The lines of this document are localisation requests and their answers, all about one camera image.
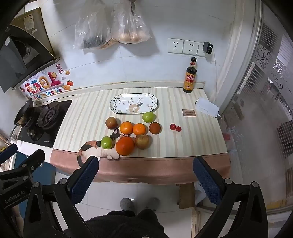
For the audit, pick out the green apple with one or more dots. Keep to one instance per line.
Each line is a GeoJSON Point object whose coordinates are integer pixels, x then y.
{"type": "Point", "coordinates": [149, 117]}
{"type": "Point", "coordinates": [106, 142]}

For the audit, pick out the small brown card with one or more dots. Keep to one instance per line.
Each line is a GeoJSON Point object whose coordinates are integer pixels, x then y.
{"type": "Point", "coordinates": [189, 113]}

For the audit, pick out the white wall socket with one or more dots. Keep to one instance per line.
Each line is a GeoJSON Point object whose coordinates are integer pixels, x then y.
{"type": "Point", "coordinates": [175, 45]}
{"type": "Point", "coordinates": [190, 47]}
{"type": "Point", "coordinates": [200, 52]}

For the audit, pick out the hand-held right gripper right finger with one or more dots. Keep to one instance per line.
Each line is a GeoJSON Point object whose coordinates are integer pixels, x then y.
{"type": "Point", "coordinates": [206, 180]}

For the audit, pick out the clear plastic bag with eggs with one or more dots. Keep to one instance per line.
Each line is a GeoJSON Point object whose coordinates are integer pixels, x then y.
{"type": "Point", "coordinates": [129, 35]}

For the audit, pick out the frosted glass sliding door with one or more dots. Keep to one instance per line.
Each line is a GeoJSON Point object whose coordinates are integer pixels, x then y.
{"type": "Point", "coordinates": [263, 114]}

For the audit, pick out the person's dark fleece clothing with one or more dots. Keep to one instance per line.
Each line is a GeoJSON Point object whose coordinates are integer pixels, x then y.
{"type": "Point", "coordinates": [123, 225]}

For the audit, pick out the wooden board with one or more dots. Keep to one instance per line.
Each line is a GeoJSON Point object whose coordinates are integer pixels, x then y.
{"type": "Point", "coordinates": [185, 195]}

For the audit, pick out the dark red-orange tangerine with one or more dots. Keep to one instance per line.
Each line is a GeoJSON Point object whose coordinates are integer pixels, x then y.
{"type": "Point", "coordinates": [154, 128]}

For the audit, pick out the red-green apple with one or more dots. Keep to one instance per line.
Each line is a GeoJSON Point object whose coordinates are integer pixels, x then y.
{"type": "Point", "coordinates": [111, 123]}

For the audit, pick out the grey slipper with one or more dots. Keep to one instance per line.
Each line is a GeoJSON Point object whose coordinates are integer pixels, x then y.
{"type": "Point", "coordinates": [127, 204]}

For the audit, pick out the black gas stove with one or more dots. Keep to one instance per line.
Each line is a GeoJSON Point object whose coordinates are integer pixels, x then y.
{"type": "Point", "coordinates": [59, 109]}

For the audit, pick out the range hood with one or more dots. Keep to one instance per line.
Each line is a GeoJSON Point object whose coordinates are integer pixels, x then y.
{"type": "Point", "coordinates": [13, 59]}

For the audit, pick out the large red-yellow apple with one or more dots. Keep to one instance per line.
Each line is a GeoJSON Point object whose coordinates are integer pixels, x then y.
{"type": "Point", "coordinates": [142, 141]}

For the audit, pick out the black frying pan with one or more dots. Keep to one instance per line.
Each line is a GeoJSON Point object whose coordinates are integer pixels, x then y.
{"type": "Point", "coordinates": [24, 112]}

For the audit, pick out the dark soy sauce bottle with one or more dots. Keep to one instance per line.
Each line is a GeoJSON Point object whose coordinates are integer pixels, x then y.
{"type": "Point", "coordinates": [189, 80]}

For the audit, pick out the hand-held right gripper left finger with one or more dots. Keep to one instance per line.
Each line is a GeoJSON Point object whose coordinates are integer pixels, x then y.
{"type": "Point", "coordinates": [84, 178]}

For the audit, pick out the clear plastic bag dark contents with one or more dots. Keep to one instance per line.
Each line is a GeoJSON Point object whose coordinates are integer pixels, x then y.
{"type": "Point", "coordinates": [91, 34]}

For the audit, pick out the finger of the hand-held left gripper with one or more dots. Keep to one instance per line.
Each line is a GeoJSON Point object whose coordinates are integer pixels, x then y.
{"type": "Point", "coordinates": [32, 161]}
{"type": "Point", "coordinates": [8, 152]}

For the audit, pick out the red cherry tomato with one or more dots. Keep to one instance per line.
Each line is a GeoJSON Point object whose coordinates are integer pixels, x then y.
{"type": "Point", "coordinates": [172, 126]}
{"type": "Point", "coordinates": [178, 129]}

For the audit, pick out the black power adapter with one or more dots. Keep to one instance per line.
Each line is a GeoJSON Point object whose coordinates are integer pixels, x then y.
{"type": "Point", "coordinates": [207, 47]}

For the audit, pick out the oval floral ceramic plate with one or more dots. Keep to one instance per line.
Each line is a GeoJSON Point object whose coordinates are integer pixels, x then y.
{"type": "Point", "coordinates": [134, 103]}

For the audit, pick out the colourful wall sticker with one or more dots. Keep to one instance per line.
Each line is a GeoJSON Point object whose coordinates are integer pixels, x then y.
{"type": "Point", "coordinates": [45, 83]}

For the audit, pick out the large orange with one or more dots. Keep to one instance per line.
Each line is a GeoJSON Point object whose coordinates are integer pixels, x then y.
{"type": "Point", "coordinates": [125, 146]}

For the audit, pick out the striped tablecloth with cat print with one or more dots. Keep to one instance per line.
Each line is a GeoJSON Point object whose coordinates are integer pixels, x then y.
{"type": "Point", "coordinates": [91, 109]}

